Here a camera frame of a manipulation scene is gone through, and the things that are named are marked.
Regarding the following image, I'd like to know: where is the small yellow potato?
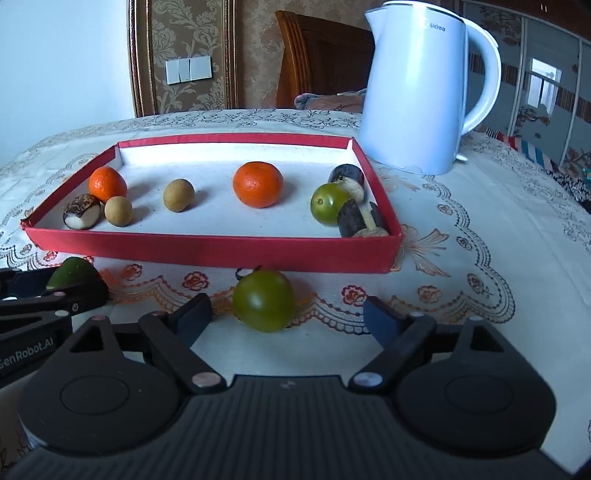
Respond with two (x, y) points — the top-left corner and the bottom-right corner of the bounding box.
(163, 178), (195, 213)

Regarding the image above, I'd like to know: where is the small orange tangerine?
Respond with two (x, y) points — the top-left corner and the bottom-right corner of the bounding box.
(89, 166), (128, 203)

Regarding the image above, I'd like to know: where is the brown wooden headboard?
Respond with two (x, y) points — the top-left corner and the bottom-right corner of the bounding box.
(276, 10), (376, 109)

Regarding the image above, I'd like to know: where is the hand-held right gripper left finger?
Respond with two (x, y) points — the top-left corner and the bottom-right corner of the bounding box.
(67, 293), (227, 394)

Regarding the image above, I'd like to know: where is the floral sliding door wardrobe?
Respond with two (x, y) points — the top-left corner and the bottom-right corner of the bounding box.
(455, 0), (591, 171)

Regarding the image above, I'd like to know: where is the gilded wall moulding frame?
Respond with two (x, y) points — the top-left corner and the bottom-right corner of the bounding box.
(127, 0), (238, 118)

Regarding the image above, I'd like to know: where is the peach blanket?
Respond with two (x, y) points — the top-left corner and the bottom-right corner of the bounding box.
(294, 90), (368, 114)

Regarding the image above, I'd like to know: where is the round green jujube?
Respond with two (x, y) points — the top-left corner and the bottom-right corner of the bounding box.
(310, 183), (352, 227)
(232, 270), (295, 333)

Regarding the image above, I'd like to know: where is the striped bedding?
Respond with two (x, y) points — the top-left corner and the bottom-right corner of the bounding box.
(480, 127), (591, 204)

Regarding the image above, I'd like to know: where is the white wall light switch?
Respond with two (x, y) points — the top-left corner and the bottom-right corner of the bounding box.
(165, 55), (213, 86)

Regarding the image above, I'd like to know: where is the white electric kettle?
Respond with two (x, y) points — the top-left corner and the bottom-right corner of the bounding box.
(358, 1), (502, 176)

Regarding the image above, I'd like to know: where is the red cardboard box tray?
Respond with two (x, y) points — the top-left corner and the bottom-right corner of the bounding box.
(21, 133), (404, 274)

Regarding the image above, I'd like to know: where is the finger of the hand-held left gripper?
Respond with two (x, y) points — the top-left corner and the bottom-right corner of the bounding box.
(0, 279), (110, 319)
(0, 269), (58, 298)

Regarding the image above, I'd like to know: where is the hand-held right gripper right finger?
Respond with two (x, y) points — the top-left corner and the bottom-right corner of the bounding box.
(348, 296), (513, 394)

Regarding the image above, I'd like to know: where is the large orange tangerine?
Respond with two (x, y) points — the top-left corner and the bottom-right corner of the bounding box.
(232, 161), (284, 208)

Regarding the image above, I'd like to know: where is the dark green bumpy fruit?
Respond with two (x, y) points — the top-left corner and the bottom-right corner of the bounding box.
(46, 257), (100, 291)

